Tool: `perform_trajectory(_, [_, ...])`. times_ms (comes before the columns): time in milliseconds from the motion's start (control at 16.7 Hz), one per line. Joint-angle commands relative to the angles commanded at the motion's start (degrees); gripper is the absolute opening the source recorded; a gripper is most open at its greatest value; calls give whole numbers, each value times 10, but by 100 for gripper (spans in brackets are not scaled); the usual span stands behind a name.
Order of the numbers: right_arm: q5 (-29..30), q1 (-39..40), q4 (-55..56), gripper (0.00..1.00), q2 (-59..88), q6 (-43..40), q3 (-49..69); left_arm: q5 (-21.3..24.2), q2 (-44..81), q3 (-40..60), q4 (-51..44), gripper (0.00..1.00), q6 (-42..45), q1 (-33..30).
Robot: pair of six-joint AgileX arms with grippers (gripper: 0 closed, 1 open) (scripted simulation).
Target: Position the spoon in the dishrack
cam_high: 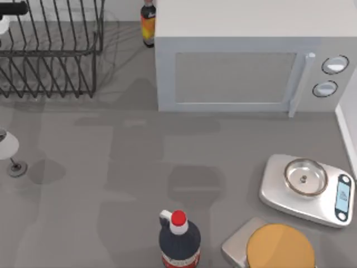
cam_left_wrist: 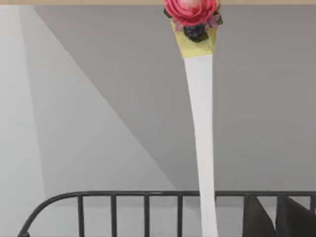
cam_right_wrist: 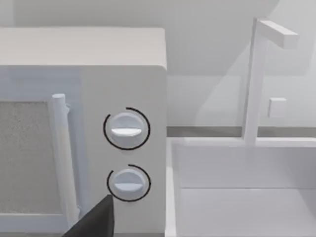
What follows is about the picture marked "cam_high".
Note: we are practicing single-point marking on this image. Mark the white table lamp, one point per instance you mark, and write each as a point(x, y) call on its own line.
point(7, 146)

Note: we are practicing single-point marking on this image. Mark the silver scale with orange plate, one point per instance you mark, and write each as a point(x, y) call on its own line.
point(279, 248)

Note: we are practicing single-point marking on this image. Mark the dark bottle with orange label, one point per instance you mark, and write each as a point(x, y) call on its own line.
point(147, 28)

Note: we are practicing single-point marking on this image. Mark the microwave oven door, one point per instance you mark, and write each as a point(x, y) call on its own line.
point(234, 78)

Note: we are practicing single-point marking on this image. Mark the round microwave knob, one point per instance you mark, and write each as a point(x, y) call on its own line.
point(335, 64)
point(325, 88)

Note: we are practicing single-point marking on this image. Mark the pale microwave oven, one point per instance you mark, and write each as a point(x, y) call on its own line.
point(251, 25)

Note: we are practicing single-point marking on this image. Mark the dark bottle with red cap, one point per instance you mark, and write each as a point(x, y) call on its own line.
point(180, 243)

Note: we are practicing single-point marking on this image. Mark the silver kitchen scale with bowl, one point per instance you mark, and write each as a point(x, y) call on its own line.
point(306, 190)

